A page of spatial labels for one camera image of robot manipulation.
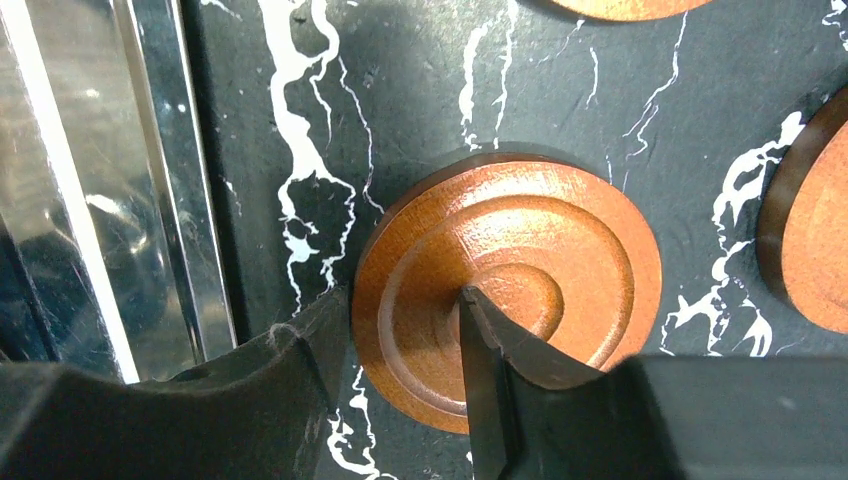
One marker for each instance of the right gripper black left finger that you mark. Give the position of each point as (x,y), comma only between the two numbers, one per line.
(258,412)

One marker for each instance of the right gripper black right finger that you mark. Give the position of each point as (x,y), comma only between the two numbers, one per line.
(536,413)

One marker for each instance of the brown wooden coaster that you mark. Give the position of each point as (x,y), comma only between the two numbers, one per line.
(558,249)
(630,10)
(801,242)

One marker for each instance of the stainless steel tray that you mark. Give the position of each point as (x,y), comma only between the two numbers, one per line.
(110,257)

